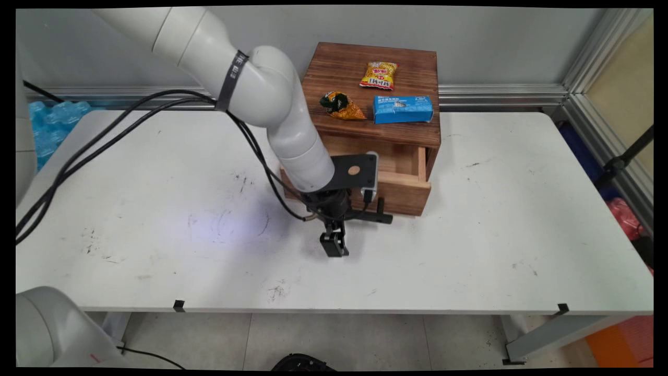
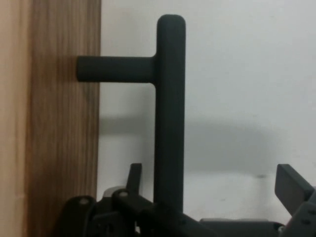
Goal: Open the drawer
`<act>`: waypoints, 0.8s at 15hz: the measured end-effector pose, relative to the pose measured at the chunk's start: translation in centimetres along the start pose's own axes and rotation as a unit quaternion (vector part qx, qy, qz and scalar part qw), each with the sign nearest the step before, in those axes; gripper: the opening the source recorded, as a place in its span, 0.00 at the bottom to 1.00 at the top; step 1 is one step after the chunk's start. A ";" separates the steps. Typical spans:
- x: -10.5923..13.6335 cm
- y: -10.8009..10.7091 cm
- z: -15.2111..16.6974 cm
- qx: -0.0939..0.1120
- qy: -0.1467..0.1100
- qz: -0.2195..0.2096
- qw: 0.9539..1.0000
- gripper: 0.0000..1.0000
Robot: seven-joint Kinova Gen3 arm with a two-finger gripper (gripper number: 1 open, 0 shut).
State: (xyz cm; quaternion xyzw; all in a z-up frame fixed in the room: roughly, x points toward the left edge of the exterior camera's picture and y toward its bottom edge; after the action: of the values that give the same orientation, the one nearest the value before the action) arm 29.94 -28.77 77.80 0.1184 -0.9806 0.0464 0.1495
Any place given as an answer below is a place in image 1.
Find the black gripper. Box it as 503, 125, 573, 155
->
304, 189, 351, 258

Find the black bar drawer handle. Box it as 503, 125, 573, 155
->
360, 197, 393, 225

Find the wooden drawer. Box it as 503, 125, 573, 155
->
280, 135, 433, 217

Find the black round floor object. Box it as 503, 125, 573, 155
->
271, 354, 337, 371

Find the orange and black snack bag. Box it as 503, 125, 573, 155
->
319, 91, 367, 122

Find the blue tissue pack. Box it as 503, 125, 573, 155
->
372, 95, 434, 125

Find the yellow snack bag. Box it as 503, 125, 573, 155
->
359, 61, 398, 90

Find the brown wooden cabinet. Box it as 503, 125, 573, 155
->
280, 42, 442, 217

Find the white table leg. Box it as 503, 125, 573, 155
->
102, 312, 131, 349
501, 313, 635, 365

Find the blue fabric item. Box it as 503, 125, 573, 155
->
557, 123, 622, 202

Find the red plastic bag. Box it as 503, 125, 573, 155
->
605, 197, 646, 241

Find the black tripod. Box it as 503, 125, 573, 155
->
595, 124, 654, 191

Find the orange box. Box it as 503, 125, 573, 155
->
584, 315, 654, 368

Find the blue bottled water pack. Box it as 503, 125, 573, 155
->
29, 101, 92, 170

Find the short black camera cable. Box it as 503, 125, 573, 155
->
344, 189, 374, 220

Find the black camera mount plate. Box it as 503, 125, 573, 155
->
328, 154, 372, 193

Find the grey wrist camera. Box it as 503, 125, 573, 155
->
360, 151, 380, 203

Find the black strap on arm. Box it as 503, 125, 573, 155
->
215, 50, 249, 112

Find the thin black floor cable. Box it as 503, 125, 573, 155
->
117, 346, 187, 370

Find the long black robot cable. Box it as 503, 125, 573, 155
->
16, 89, 308, 233
16, 96, 308, 246

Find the aluminium partition frame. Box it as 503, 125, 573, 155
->
553, 8, 654, 230

